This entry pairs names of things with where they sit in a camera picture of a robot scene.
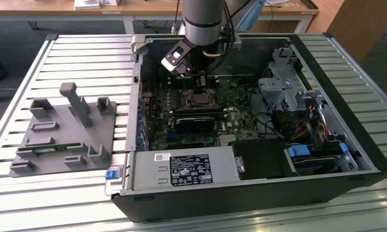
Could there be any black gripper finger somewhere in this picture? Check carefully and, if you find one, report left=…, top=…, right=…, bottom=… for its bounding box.
left=195, top=73, right=211, bottom=92

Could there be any CPU socket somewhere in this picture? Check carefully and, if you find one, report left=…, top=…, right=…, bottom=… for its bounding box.
left=186, top=88, right=219, bottom=109

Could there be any black RAM slot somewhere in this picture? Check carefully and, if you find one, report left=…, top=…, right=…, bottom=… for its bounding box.
left=172, top=109, right=223, bottom=118

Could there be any green motherboard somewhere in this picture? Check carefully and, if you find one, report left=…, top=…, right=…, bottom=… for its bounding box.
left=138, top=77, right=262, bottom=149

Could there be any silver drive cage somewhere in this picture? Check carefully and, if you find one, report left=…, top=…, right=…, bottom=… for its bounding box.
left=257, top=47, right=310, bottom=112

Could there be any silver chipset heatsink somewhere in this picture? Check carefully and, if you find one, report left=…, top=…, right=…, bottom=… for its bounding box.
left=219, top=134, right=238, bottom=147

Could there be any silver power supply unit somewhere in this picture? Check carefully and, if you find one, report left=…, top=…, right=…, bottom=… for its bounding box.
left=131, top=146, right=242, bottom=191

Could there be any hard disk in blue carrier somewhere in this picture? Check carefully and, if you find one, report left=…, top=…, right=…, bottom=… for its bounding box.
left=286, top=144, right=343, bottom=174

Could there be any grey parts rack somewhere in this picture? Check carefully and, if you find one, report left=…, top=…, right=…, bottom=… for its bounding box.
left=8, top=82, right=119, bottom=178

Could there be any green RAM stick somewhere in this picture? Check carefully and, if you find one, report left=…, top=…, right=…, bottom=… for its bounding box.
left=32, top=143, right=82, bottom=153

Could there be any black PC case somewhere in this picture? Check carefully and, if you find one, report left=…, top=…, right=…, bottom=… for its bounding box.
left=111, top=32, right=387, bottom=224

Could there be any wooden cabinet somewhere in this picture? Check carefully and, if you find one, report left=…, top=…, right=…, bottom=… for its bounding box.
left=326, top=0, right=387, bottom=63

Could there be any wooden desk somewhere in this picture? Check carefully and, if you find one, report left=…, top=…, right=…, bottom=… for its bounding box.
left=0, top=0, right=321, bottom=34

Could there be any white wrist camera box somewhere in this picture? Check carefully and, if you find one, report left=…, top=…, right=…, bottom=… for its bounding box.
left=160, top=40, right=196, bottom=78

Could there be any coloured wire bundle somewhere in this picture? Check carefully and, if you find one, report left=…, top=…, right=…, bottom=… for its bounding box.
left=290, top=103, right=330, bottom=143

